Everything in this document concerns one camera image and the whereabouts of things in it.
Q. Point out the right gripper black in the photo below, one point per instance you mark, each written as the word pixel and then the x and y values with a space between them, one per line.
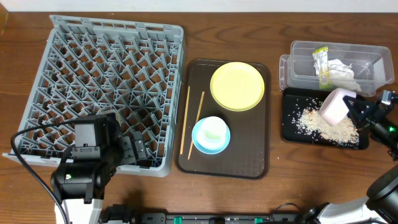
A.
pixel 370 109

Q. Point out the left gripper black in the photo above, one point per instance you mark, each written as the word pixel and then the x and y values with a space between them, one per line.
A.
pixel 127 149

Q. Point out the pink bowl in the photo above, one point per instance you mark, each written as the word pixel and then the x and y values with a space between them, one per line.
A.
pixel 334 109

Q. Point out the white paper napkin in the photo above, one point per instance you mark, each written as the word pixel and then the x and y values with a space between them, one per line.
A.
pixel 342 76

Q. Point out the green snack wrapper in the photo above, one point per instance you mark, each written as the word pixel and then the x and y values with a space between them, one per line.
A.
pixel 320 57

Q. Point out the light blue bowl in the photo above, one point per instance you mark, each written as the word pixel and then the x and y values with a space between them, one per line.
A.
pixel 205 150

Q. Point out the white plastic cup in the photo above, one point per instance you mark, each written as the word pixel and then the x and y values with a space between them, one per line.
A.
pixel 212 132

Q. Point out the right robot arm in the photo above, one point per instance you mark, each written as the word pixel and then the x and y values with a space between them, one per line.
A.
pixel 380 203

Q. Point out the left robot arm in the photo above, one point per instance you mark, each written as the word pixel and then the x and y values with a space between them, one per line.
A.
pixel 88 165

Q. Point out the spilled rice food waste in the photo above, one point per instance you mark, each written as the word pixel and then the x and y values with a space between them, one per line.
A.
pixel 345 131

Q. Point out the grey plastic dishwasher rack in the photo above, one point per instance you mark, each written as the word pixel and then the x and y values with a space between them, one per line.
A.
pixel 93 65

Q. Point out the black rectangular tray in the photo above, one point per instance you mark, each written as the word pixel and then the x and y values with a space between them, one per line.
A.
pixel 294 102

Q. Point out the clear plastic bin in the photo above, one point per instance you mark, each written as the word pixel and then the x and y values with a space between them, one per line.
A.
pixel 372 65

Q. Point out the dark brown serving tray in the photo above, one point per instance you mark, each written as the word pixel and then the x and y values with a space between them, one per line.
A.
pixel 247 154

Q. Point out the yellow round plate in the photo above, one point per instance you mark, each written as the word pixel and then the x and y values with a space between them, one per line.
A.
pixel 237 86

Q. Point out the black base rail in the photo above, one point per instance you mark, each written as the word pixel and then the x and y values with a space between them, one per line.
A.
pixel 202 218

